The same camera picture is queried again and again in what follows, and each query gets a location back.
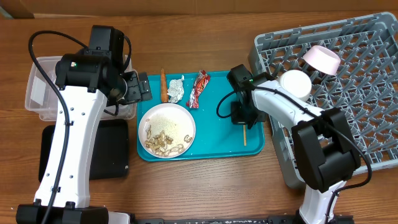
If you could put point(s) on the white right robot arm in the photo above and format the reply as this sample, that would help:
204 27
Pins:
324 149

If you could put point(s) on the red snack wrapper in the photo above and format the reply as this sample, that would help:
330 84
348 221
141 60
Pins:
199 85

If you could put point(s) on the white bowl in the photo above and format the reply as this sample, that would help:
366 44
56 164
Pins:
297 83

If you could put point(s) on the white plate with food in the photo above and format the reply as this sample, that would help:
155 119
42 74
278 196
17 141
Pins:
166 131

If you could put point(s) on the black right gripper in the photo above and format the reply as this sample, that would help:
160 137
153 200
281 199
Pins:
238 119

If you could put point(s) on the grey dishwasher rack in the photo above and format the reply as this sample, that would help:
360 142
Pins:
365 86

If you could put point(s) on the crumpled foil ball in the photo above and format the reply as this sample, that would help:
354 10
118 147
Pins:
175 90

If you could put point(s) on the black tray bin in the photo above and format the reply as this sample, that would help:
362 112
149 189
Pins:
110 157

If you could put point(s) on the teal plastic tray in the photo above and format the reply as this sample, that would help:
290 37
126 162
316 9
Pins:
215 137

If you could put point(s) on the orange carrot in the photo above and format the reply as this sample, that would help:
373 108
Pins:
163 87

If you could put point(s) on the pink bowl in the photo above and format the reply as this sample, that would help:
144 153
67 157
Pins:
322 59

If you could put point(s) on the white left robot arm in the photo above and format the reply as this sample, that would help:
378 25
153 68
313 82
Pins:
86 83

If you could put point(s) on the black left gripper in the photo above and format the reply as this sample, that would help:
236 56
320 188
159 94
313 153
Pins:
135 94

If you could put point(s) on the clear plastic bin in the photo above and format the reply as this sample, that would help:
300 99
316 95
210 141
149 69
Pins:
41 99

